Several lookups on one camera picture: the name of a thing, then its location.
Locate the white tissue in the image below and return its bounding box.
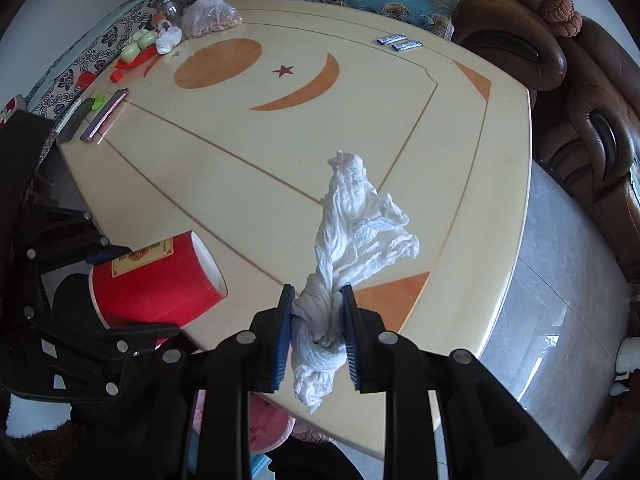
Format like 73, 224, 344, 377
291, 151, 420, 413

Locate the red paper cup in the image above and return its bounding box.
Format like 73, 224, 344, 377
89, 231, 228, 328

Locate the pink lined trash bin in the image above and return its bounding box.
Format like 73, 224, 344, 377
192, 389, 296, 455

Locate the dark kitchen knife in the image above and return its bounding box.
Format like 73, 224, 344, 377
54, 98, 94, 143

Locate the person's black trouser leg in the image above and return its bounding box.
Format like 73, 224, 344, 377
266, 434, 382, 479

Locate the floral patterned bench cover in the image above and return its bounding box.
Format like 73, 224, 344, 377
25, 0, 194, 120

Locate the green small lid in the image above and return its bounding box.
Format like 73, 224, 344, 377
91, 92, 106, 112

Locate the cream wooden coffee table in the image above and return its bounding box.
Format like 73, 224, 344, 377
56, 0, 533, 461

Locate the red tray with green cups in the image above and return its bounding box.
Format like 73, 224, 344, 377
110, 29, 158, 82

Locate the small white plastic bag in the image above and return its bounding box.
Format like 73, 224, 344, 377
155, 18, 182, 55

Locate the glass jar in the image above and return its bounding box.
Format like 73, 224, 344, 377
155, 0, 184, 26

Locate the white small appliance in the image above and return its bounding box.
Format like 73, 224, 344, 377
610, 337, 640, 396

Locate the plastic bag of peanuts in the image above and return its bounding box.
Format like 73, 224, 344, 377
181, 0, 243, 39

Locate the brown leather armchair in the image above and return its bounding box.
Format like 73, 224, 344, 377
533, 18, 639, 284

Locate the brown leather long sofa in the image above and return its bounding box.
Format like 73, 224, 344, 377
214, 0, 569, 94

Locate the brown round cushion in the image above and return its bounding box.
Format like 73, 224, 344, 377
538, 0, 582, 38

